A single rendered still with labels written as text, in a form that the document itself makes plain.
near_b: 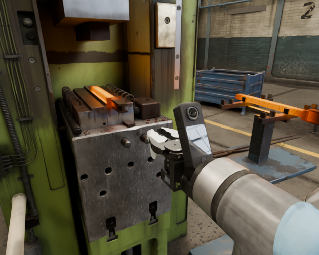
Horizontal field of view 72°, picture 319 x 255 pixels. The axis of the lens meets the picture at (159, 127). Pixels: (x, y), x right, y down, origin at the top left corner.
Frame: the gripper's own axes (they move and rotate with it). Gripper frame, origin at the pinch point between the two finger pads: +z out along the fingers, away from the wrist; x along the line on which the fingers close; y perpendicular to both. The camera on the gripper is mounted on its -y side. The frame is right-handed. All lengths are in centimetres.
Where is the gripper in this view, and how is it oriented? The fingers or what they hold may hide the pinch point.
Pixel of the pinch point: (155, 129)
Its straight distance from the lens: 51.1
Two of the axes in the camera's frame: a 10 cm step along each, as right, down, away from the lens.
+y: 0.0, 9.4, 3.5
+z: -4.8, -3.1, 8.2
